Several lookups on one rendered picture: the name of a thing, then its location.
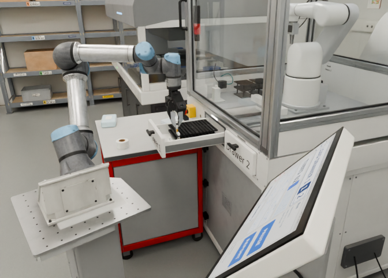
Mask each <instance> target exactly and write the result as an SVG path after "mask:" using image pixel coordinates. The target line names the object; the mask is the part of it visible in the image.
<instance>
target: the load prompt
mask: <svg viewBox="0 0 388 278"><path fill-rule="evenodd" d="M329 144H330V142H329V143H327V144H326V145H325V146H323V147H322V148H320V149H319V150H318V151H316V153H315V155H314V157H313V159H312V161H311V164H310V165H309V167H308V169H307V172H306V173H305V175H304V177H303V180H302V181H301V183H300V185H299V188H298V189H297V191H296V193H295V195H294V197H293V199H292V202H291V204H290V206H292V205H293V204H295V203H296V202H297V201H299V200H301V199H302V198H304V197H305V196H307V195H308V192H309V190H310V188H311V186H312V183H313V181H314V179H315V176H316V174H317V172H318V169H319V167H320V165H321V162H322V160H323V158H324V155H325V153H326V151H327V149H328V146H329ZM290 206H289V207H290Z"/></svg>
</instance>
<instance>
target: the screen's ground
mask: <svg viewBox="0 0 388 278"><path fill-rule="evenodd" d="M334 137H335V134H334V135H333V136H331V137H330V138H329V139H328V141H327V143H329V142H330V144H329V146H328V149H327V151H326V153H325V155H324V158H323V160H322V162H321V165H320V167H319V169H318V172H317V174H316V176H315V179H314V181H313V183H312V186H311V188H310V190H309V192H308V195H307V196H305V197H304V198H302V199H301V200H299V201H297V202H296V203H295V204H293V205H292V206H290V204H291V202H292V199H293V197H294V195H295V193H296V191H297V189H298V188H299V185H300V183H301V181H302V180H303V177H304V175H305V173H306V172H307V169H308V167H309V165H310V164H311V161H312V159H313V157H314V155H315V153H316V152H315V150H316V148H315V149H314V150H313V151H311V152H310V153H309V154H307V155H306V156H304V157H303V158H302V159H301V160H299V161H298V162H297V163H295V164H294V165H292V166H291V167H290V168H288V169H287V170H286V172H285V173H284V175H285V174H287V173H288V172H289V171H291V170H292V169H294V168H295V167H296V166H298V165H299V167H298V168H297V170H296V172H295V173H294V176H293V178H292V179H291V181H292V180H293V179H294V178H296V177H297V176H299V175H300V174H302V173H303V172H304V173H303V175H302V177H301V179H300V181H299V183H298V185H297V187H296V189H295V191H294V193H293V195H292V197H291V199H290V201H289V203H288V205H287V207H286V209H285V210H284V211H282V212H281V213H279V214H278V215H276V216H274V217H273V218H272V216H273V214H274V212H275V211H276V209H277V207H278V205H279V203H280V202H281V200H282V198H283V196H284V194H285V193H286V191H287V189H288V187H289V185H290V183H291V181H290V183H289V184H288V186H287V188H286V190H285V192H284V194H283V195H282V197H281V199H280V201H279V203H278V205H277V206H276V208H275V210H274V211H273V214H272V215H271V217H270V219H269V221H267V222H265V223H264V224H262V225H261V226H259V227H258V228H256V229H255V230H253V231H252V232H250V233H249V234H247V232H248V231H249V229H250V227H251V225H252V224H253V222H254V221H255V219H256V218H257V216H258V215H257V216H256V218H255V219H253V220H252V221H250V222H249V223H248V224H246V225H245V226H244V224H245V223H246V221H247V220H248V218H249V217H250V215H251V214H252V212H253V210H254V209H255V208H256V207H257V206H258V205H260V204H261V203H263V202H264V201H267V200H268V198H269V197H267V198H266V199H265V200H263V201H262V202H261V203H259V201H260V200H261V198H262V197H263V195H264V194H265V192H266V191H265V192H264V193H263V195H262V196H261V198H260V200H259V201H258V203H259V204H258V203H257V204H256V206H255V207H254V209H253V210H252V212H251V214H250V215H249V216H248V218H247V219H246V221H245V223H244V224H243V225H242V227H241V229H240V230H239V232H238V233H237V235H236V236H235V238H234V239H233V241H232V243H231V244H230V246H229V247H228V248H227V250H226V251H225V253H224V255H223V256H222V258H221V259H220V261H219V262H218V264H217V265H216V267H215V268H214V270H213V272H212V273H211V274H210V276H209V278H215V277H217V276H218V275H220V274H221V273H223V272H225V271H227V270H228V269H230V268H232V267H234V266H235V265H237V264H239V263H240V262H242V261H244V260H246V259H247V258H249V257H250V256H252V255H254V254H256V253H257V252H259V251H261V250H263V249H264V248H266V247H267V246H269V245H271V244H273V243H274V242H276V241H278V240H280V239H281V238H283V237H285V236H287V235H288V234H290V233H291V232H293V231H295V230H296V228H297V226H298V223H299V221H300V219H301V216H302V214H303V212H304V209H305V206H306V204H307V202H308V199H309V197H310V195H311V192H312V189H313V188H314V185H315V182H316V180H317V178H318V175H319V173H320V171H321V168H322V165H323V163H324V161H325V158H326V156H327V154H328V151H329V149H330V147H331V144H332V142H333V139H334ZM327 143H326V144H327ZM284 175H283V176H284ZM275 180H276V178H275V179H274V180H273V181H271V183H270V184H269V186H268V188H270V187H271V186H272V185H274V184H275V183H278V182H279V180H280V179H278V180H277V181H276V182H274V181H275ZM276 185H277V184H276ZM268 188H267V189H268ZM274 188H275V187H274ZM274 188H273V190H274ZM267 189H266V190H267ZM272 192H273V191H272ZM272 192H271V193H272ZM271 193H270V195H271ZM265 203H266V202H265ZM265 203H264V205H265ZM264 205H263V206H264ZM263 206H262V208H263ZM289 206H290V207H289ZM262 208H261V210H262ZM259 213H260V211H259ZM259 213H258V214H259ZM275 219H276V220H275ZM273 220H275V222H274V224H273V226H272V228H271V230H270V232H269V233H268V236H267V238H266V240H265V241H264V243H263V245H262V247H261V248H260V249H259V250H257V251H255V252H253V253H252V254H250V255H248V256H246V255H247V254H248V252H249V250H250V248H251V247H252V245H253V243H254V241H255V239H256V238H257V236H258V234H259V232H260V230H261V229H262V227H264V226H265V225H267V224H268V223H270V222H272V221H273ZM256 231H257V233H256V234H255V236H254V237H253V240H252V241H251V243H250V244H249V246H248V248H247V250H246V252H245V253H244V255H243V257H242V259H241V260H240V261H238V262H237V263H235V264H233V265H231V266H230V267H228V265H229V264H230V262H231V260H232V259H233V257H234V255H235V254H236V253H237V250H238V249H239V247H240V246H241V244H242V242H243V241H244V239H245V238H247V237H248V236H250V235H252V234H253V233H254V232H256ZM246 234H247V235H246ZM227 267H228V268H227Z"/></svg>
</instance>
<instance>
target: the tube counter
mask: <svg viewBox="0 0 388 278"><path fill-rule="evenodd" d="M303 173H304V172H303ZM303 173H302V174H300V175H299V176H297V177H296V178H294V179H293V180H292V181H291V183H290V185H289V187H288V189H287V191H286V193H285V194H284V196H283V198H282V200H281V202H280V203H279V205H278V207H277V209H276V211H275V212H274V214H273V216H272V218H273V217H274V216H276V215H278V214H279V213H281V212H282V211H284V210H285V209H286V207H287V205H288V203H289V201H290V199H291V197H292V195H293V193H294V191H295V189H296V187H297V185H298V183H299V181H300V179H301V177H302V175H303Z"/></svg>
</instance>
